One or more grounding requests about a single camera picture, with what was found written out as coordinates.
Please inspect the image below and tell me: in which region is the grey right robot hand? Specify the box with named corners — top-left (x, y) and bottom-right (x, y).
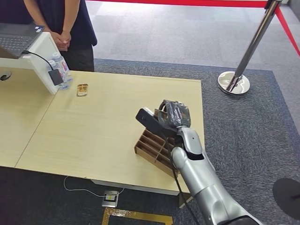
top-left (158, 99), bottom-right (191, 128)

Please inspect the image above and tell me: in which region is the person's left hand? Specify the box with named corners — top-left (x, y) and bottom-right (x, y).
top-left (60, 29), bottom-right (72, 45)

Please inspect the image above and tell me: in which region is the person's right hand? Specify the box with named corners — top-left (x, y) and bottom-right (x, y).
top-left (51, 31), bottom-right (69, 52)

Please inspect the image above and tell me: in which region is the brown wooden card tray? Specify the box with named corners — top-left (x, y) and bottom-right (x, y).
top-left (133, 108), bottom-right (185, 179)

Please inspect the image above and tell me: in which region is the clear water bottle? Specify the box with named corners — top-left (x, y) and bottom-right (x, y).
top-left (52, 52), bottom-right (73, 89)
top-left (47, 60), bottom-right (69, 90)

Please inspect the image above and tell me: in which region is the white desk riser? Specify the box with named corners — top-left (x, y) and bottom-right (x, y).
top-left (0, 32), bottom-right (62, 95)

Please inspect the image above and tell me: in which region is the black power adapter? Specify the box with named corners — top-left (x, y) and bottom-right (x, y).
top-left (47, 68), bottom-right (63, 87)

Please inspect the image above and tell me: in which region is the grey laptop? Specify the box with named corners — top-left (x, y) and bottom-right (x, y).
top-left (0, 23), bottom-right (45, 59)

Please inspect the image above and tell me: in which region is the white desk underframe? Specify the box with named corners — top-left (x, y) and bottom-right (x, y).
top-left (90, 178), bottom-right (194, 209)

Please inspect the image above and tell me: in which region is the long red barrier belt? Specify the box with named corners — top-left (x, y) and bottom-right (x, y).
top-left (87, 0), bottom-right (268, 8)

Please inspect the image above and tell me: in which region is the metal floor socket box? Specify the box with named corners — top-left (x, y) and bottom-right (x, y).
top-left (101, 190), bottom-right (119, 208)

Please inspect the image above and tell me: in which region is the short red barrier belt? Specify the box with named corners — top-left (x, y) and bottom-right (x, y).
top-left (274, 6), bottom-right (300, 58)

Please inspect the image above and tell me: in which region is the black round disc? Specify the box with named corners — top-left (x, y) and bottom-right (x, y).
top-left (272, 178), bottom-right (300, 219)

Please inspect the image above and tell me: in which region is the black laptop cable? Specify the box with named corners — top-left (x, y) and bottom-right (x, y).
top-left (22, 49), bottom-right (54, 71)

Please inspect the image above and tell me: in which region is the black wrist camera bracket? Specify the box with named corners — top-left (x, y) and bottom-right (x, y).
top-left (135, 107), bottom-right (179, 139)

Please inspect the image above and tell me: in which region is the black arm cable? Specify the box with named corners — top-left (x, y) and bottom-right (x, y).
top-left (161, 133), bottom-right (201, 225)

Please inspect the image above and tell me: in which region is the chrome stanchion post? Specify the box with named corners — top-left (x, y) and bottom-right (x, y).
top-left (217, 0), bottom-right (283, 96)

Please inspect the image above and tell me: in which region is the white floor cable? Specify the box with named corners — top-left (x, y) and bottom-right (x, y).
top-left (63, 176), bottom-right (124, 198)

